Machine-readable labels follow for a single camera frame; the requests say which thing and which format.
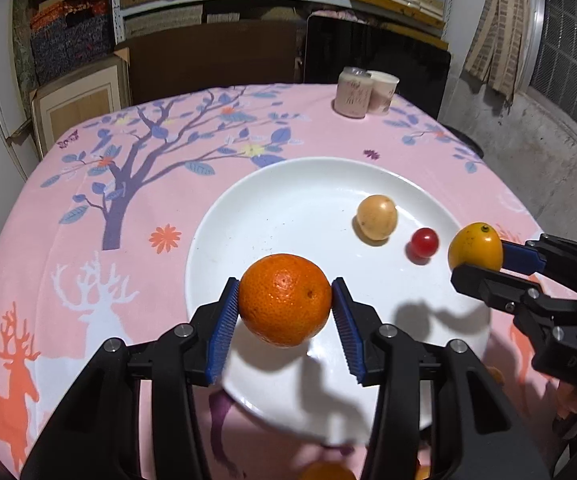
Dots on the pink printed tablecloth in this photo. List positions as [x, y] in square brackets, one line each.
[134, 219]

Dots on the brown wooden board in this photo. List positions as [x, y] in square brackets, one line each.
[188, 59]

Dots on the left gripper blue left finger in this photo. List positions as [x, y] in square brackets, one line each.
[224, 316]

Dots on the framed cardboard box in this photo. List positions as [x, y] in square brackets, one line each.
[97, 89]

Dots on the black panel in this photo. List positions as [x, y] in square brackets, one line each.
[333, 44]

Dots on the right hand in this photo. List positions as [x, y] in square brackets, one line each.
[566, 400]

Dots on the pale yellow round fruit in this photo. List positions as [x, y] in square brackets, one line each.
[377, 217]

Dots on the window with grille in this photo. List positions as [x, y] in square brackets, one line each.
[568, 45]

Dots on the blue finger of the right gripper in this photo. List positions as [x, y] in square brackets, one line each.
[499, 291]
[522, 259]

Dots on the small orange tangerine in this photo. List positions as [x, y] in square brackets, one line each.
[326, 471]

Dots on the yellow tomato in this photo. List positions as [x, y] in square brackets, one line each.
[477, 244]

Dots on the black round stool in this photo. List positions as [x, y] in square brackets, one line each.
[466, 140]

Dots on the white metal shelf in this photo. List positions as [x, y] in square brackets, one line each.
[389, 9]

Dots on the pink drink can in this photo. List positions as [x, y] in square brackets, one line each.
[353, 93]

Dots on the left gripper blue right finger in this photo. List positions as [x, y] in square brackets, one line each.
[348, 325]

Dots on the hanging beige curtain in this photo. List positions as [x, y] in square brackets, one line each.
[495, 53]

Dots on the red cherry tomato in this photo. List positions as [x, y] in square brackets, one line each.
[424, 243]

